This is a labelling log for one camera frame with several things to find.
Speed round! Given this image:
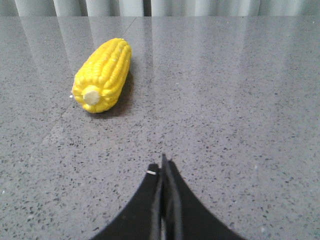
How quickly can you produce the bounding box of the white pleated curtain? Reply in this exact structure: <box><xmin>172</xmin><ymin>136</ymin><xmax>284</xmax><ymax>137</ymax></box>
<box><xmin>0</xmin><ymin>0</ymin><xmax>320</xmax><ymax>17</ymax></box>

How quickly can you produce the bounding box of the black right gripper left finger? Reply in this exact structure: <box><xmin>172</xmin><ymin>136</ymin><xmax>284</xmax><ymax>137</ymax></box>
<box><xmin>93</xmin><ymin>163</ymin><xmax>163</xmax><ymax>240</ymax></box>

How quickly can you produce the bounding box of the yellow corn cob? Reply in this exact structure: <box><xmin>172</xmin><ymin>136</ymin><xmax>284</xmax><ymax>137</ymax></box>
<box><xmin>72</xmin><ymin>38</ymin><xmax>132</xmax><ymax>114</ymax></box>

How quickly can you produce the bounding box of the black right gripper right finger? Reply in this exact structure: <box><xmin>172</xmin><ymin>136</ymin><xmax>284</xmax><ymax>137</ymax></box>
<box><xmin>161</xmin><ymin>154</ymin><xmax>243</xmax><ymax>240</ymax></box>

